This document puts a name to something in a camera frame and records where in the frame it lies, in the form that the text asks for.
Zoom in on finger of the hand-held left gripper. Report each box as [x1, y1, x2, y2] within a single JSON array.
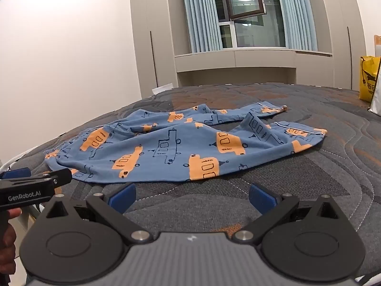
[[0, 168, 32, 181], [45, 168, 73, 188]]

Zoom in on white flat box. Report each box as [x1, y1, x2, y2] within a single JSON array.
[[151, 83, 174, 95]]

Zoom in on beige window bench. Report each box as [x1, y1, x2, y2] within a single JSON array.
[[174, 48, 334, 86]]

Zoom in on light blue curtain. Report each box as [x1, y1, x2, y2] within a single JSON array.
[[273, 0, 319, 51], [180, 0, 222, 53]]

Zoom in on yellow bag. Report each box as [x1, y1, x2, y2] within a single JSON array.
[[358, 55, 381, 102]]

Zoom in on window with dark frame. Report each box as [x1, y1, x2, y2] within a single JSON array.
[[211, 0, 287, 49]]

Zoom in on white bag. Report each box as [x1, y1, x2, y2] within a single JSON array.
[[367, 62, 381, 113]]

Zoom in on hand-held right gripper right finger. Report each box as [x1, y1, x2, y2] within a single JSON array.
[[232, 183, 343, 245]]

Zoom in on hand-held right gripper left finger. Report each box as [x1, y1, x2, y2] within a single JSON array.
[[45, 183, 154, 245]]

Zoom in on beige wardrobe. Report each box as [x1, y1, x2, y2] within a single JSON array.
[[129, 0, 180, 96], [316, 0, 367, 91]]

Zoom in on person's left hand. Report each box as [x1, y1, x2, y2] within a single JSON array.
[[0, 209, 22, 278]]

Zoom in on grey quilted mattress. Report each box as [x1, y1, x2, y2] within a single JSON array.
[[0, 82, 381, 286]]

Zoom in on blue pants with orange cars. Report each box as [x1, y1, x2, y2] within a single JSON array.
[[44, 102, 328, 184]]

